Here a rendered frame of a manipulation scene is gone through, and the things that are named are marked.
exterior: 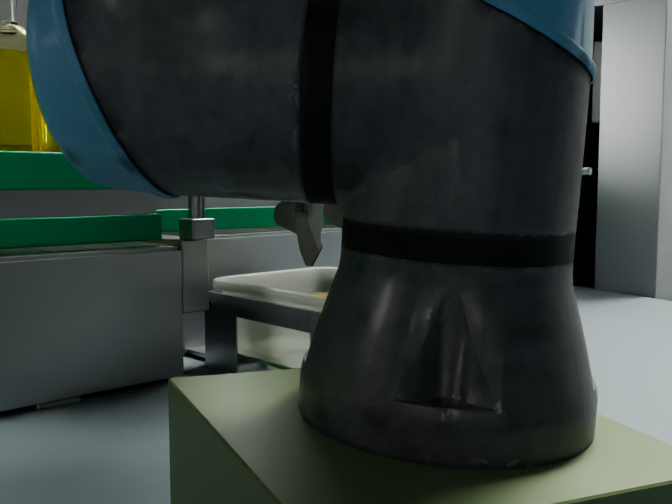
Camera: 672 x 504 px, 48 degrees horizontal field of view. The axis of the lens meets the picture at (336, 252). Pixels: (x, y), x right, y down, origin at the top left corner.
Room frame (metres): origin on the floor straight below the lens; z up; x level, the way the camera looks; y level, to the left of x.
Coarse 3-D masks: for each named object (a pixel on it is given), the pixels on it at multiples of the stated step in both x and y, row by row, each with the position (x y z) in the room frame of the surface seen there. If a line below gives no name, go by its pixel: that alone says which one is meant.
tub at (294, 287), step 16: (272, 272) 0.83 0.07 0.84; (288, 272) 0.84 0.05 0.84; (304, 272) 0.86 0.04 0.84; (320, 272) 0.87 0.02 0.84; (224, 288) 0.75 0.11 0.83; (240, 288) 0.73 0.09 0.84; (256, 288) 0.71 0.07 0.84; (272, 288) 0.70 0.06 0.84; (288, 288) 0.84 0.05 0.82; (304, 288) 0.86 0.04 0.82; (320, 288) 0.87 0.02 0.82; (288, 304) 0.69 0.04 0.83; (304, 304) 0.66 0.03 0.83; (320, 304) 0.64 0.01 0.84
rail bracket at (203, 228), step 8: (192, 200) 0.72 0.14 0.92; (200, 200) 0.73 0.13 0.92; (192, 208) 0.72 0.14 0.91; (200, 208) 0.73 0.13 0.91; (192, 216) 0.72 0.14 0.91; (200, 216) 0.73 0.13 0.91; (184, 224) 0.72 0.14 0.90; (192, 224) 0.71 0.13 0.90; (200, 224) 0.72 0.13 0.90; (208, 224) 0.73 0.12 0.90; (184, 232) 0.72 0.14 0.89; (192, 232) 0.71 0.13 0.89; (200, 232) 0.72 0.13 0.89; (208, 232) 0.73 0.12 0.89
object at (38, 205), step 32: (0, 160) 0.62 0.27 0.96; (32, 160) 0.64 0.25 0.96; (64, 160) 0.66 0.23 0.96; (0, 192) 0.62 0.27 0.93; (32, 192) 0.64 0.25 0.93; (64, 192) 0.66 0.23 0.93; (96, 192) 0.68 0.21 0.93; (128, 192) 0.70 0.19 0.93; (0, 224) 0.62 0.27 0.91; (32, 224) 0.64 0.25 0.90; (64, 224) 0.66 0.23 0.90; (96, 224) 0.68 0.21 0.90; (128, 224) 0.70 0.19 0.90; (160, 224) 0.72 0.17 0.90
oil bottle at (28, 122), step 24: (0, 24) 0.74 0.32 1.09; (0, 48) 0.73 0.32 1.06; (24, 48) 0.75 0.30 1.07; (0, 72) 0.73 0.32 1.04; (24, 72) 0.75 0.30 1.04; (0, 96) 0.73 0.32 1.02; (24, 96) 0.75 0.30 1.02; (0, 120) 0.73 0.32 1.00; (24, 120) 0.75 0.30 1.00; (0, 144) 0.73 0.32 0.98; (24, 144) 0.74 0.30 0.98
